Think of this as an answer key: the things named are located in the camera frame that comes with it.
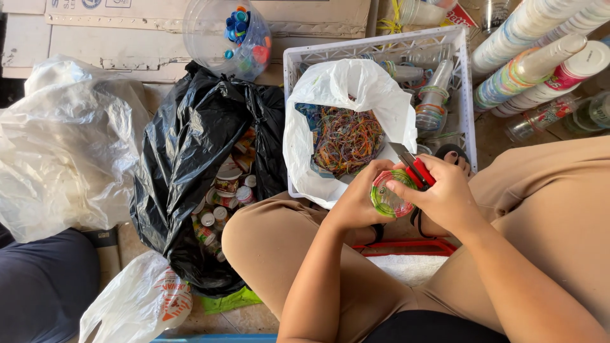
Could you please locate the stack of clear banded cups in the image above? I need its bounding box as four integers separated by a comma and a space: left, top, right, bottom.
415, 59, 455, 132

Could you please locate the clear bottle with red label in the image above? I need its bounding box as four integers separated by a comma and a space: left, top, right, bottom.
504, 94, 580, 144

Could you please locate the clear cup with rubber bands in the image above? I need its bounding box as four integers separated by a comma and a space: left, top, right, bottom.
370, 169, 419, 219

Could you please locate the red stool frame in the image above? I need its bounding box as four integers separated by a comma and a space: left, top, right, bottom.
352, 238, 458, 258

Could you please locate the black garbage bag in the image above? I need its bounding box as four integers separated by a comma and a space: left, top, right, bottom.
130, 61, 289, 299

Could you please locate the person's left hand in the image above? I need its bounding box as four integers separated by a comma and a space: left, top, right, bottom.
326, 158, 397, 235

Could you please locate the heap of coloured rubber bands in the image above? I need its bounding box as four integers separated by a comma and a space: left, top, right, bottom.
295, 98, 386, 180

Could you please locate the clear bag of bottle caps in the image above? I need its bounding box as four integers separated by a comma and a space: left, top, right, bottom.
182, 0, 274, 82

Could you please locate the white plastic crate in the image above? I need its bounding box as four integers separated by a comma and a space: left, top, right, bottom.
282, 25, 478, 199

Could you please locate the cup stack with coloured bands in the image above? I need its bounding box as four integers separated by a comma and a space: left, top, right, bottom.
473, 34, 588, 113

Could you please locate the white plastic bag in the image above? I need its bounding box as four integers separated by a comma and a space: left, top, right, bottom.
282, 58, 419, 210

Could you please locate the person's right hand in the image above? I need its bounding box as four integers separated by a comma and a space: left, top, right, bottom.
386, 154, 473, 235

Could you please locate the flattened cardboard box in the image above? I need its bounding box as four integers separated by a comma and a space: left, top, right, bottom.
44, 0, 372, 40

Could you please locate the yellow plastic string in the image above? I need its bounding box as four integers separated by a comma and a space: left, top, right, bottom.
376, 0, 407, 36

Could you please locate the bundle of clear cups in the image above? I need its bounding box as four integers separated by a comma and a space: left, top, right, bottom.
398, 0, 450, 27

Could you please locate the large clear plastic bag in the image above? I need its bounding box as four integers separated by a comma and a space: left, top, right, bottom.
0, 54, 153, 244

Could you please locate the black sandal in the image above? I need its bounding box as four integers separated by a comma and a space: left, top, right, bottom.
363, 222, 386, 248
410, 143, 472, 239

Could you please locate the thin stack of white cups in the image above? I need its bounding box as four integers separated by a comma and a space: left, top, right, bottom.
533, 0, 610, 49

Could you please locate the green cloth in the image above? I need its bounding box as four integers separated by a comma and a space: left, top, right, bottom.
200, 285, 263, 315

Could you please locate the heap of coloured bottle caps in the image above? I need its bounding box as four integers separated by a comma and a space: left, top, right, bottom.
222, 5, 273, 73

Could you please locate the person's black shirt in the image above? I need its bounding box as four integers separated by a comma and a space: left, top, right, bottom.
361, 310, 512, 343

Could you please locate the clear bottle with green label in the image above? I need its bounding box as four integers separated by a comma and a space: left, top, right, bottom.
561, 91, 610, 135

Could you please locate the cup stack with red label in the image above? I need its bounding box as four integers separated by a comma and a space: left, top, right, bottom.
491, 40, 610, 119

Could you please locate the red-handled cutter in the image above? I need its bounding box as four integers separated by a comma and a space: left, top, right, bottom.
388, 142, 437, 190

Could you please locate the long stack of white cups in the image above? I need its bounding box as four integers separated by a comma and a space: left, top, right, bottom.
471, 0, 594, 78

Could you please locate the red printed packet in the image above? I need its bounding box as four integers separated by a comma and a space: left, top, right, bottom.
440, 2, 480, 30

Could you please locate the white bag with orange print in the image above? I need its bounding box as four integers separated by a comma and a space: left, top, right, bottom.
78, 250, 193, 343

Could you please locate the large cardboard box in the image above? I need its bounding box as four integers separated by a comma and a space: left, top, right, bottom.
0, 13, 288, 87

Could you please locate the clear banded plastic cup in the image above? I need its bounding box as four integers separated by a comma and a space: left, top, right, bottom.
357, 44, 451, 67
380, 60, 426, 84

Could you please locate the heap of small labelled bottles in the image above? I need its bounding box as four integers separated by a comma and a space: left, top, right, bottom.
191, 126, 258, 264

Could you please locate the clear drinking cup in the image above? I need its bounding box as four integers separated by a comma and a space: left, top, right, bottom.
480, 0, 513, 35

